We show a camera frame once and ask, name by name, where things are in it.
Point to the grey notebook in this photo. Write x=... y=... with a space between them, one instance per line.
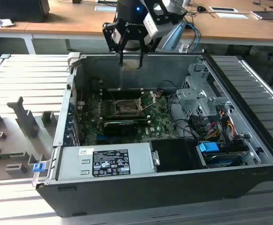
x=266 y=14

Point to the silver drive cage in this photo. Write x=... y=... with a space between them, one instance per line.
x=194 y=98

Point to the black box on desk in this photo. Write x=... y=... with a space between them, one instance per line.
x=16 y=9

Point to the black computer mouse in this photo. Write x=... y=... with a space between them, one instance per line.
x=201 y=8

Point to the CPU socket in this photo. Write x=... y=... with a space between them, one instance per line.
x=127 y=108

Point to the black label sticker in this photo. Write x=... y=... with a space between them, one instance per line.
x=111 y=162

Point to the blue disk carrier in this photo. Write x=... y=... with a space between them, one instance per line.
x=207 y=148

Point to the black graphics card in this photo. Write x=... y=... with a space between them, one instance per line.
x=120 y=128

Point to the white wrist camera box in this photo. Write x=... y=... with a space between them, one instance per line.
x=153 y=25

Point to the blue case latch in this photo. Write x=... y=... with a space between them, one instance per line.
x=38 y=167

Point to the black RAM slot bank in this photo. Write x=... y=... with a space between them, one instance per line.
x=127 y=117
x=124 y=93

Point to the green motherboard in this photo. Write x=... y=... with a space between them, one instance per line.
x=159 y=122

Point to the black open PC case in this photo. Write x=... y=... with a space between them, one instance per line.
x=150 y=194

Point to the silver power supply unit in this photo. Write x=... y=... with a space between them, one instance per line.
x=75 y=164

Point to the white paper sheet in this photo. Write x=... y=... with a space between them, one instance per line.
x=232 y=15

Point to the crumpled white paper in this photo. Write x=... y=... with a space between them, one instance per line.
x=0 y=22

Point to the green RAM stick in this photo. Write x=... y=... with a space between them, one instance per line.
x=5 y=155

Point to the black plastic disk bay shroud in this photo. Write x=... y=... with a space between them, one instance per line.
x=176 y=154

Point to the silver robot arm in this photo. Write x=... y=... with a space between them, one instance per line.
x=134 y=48

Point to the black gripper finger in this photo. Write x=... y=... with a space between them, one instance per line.
x=109 y=35
x=141 y=58

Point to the wooden desk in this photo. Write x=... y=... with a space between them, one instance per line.
x=220 y=28
x=7 y=29

